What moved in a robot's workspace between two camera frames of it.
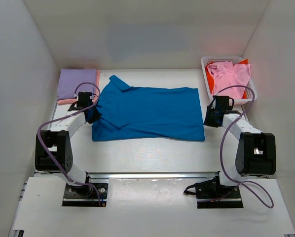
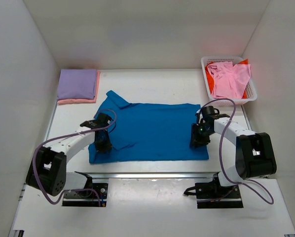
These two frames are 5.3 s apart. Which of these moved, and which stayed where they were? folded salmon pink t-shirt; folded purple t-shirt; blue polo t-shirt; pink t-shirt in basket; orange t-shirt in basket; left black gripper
Moved: blue polo t-shirt; left black gripper
Stayed: pink t-shirt in basket; folded salmon pink t-shirt; orange t-shirt in basket; folded purple t-shirt
